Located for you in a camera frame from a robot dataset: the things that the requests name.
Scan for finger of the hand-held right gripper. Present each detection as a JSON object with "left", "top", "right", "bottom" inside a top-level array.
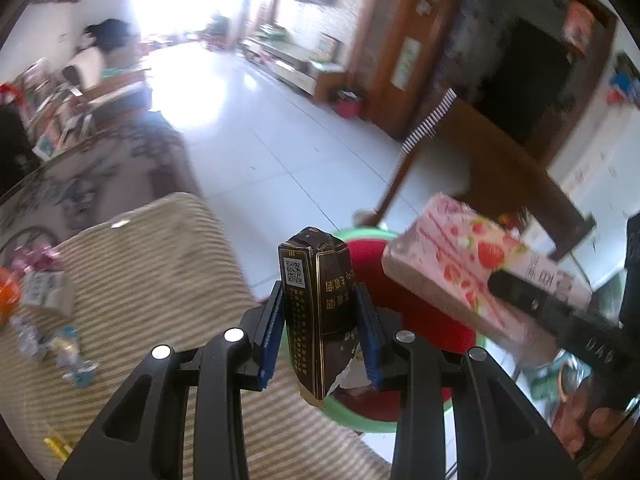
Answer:
[{"left": 487, "top": 269, "right": 577, "bottom": 337}]

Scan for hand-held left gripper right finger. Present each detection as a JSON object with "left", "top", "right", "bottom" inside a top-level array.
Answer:
[{"left": 352, "top": 282, "right": 583, "bottom": 480}]

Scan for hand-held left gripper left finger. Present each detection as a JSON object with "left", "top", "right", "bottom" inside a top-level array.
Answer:
[{"left": 57, "top": 280, "right": 287, "bottom": 480}]

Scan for dark brown cigarette pack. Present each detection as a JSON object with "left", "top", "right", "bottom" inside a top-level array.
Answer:
[{"left": 278, "top": 227, "right": 358, "bottom": 401}]

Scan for red bin with green rim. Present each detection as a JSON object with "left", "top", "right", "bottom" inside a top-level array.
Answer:
[{"left": 280, "top": 227, "right": 488, "bottom": 436}]

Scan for pink strawberry box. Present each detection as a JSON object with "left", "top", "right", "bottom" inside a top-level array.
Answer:
[{"left": 382, "top": 192, "right": 593, "bottom": 341}]

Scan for person's right hand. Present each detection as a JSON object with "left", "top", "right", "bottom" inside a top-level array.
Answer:
[{"left": 570, "top": 385, "right": 640, "bottom": 461}]

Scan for wooden chair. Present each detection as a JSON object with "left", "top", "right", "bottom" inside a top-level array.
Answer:
[{"left": 375, "top": 87, "right": 596, "bottom": 261}]

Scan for yellow striped mat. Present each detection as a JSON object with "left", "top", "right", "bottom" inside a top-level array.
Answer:
[{"left": 0, "top": 192, "right": 401, "bottom": 480}]

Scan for snack packets on table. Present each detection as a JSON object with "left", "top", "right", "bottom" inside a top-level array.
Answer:
[{"left": 47, "top": 327, "right": 101, "bottom": 388}]

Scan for grey patterned cloth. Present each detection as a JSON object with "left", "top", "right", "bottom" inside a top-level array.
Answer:
[{"left": 0, "top": 110, "right": 203, "bottom": 261}]

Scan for yellow plastic wrapper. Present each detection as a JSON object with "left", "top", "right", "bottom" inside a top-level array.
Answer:
[{"left": 42, "top": 432, "right": 78, "bottom": 461}]

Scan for small red floor bin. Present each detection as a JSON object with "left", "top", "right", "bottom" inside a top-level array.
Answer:
[{"left": 334, "top": 87, "right": 365, "bottom": 120}]

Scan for pink plastic wrapper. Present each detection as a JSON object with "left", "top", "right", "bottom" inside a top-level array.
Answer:
[{"left": 10, "top": 242, "right": 63, "bottom": 273}]

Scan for orange plastic wrapper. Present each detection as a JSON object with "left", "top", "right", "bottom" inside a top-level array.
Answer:
[{"left": 0, "top": 267, "right": 23, "bottom": 326}]

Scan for low television cabinet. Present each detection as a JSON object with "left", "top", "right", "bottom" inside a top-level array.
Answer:
[{"left": 240, "top": 22, "right": 346, "bottom": 98}]

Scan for small framed picture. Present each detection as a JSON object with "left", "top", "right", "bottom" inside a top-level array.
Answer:
[{"left": 315, "top": 32, "right": 338, "bottom": 61}]

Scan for magazine rack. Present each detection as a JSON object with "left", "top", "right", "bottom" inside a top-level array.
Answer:
[{"left": 15, "top": 57, "right": 98, "bottom": 161}]

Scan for white cushion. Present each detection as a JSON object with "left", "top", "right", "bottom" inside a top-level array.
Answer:
[{"left": 65, "top": 47, "right": 106, "bottom": 91}]

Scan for short wall scroll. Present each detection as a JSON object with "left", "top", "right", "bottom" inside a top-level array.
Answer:
[{"left": 392, "top": 35, "right": 423, "bottom": 91}]

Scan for red wall decoration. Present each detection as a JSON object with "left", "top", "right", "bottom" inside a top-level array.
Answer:
[{"left": 562, "top": 0, "right": 598, "bottom": 56}]

